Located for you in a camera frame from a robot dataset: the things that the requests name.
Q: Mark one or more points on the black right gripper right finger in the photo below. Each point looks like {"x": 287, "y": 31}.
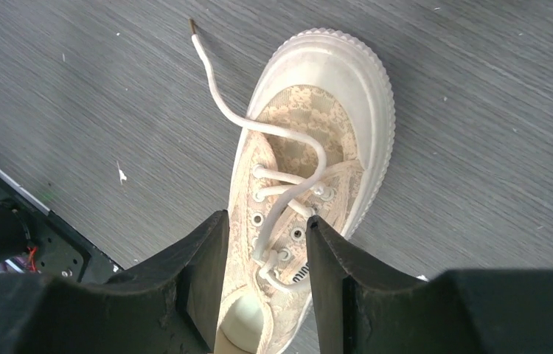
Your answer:
{"x": 363, "y": 305}

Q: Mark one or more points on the beige sneaker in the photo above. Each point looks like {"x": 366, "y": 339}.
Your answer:
{"x": 316, "y": 140}

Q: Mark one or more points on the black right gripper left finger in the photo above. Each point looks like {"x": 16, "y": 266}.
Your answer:
{"x": 168, "y": 303}

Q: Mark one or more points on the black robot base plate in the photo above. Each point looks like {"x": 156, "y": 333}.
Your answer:
{"x": 55, "y": 246}

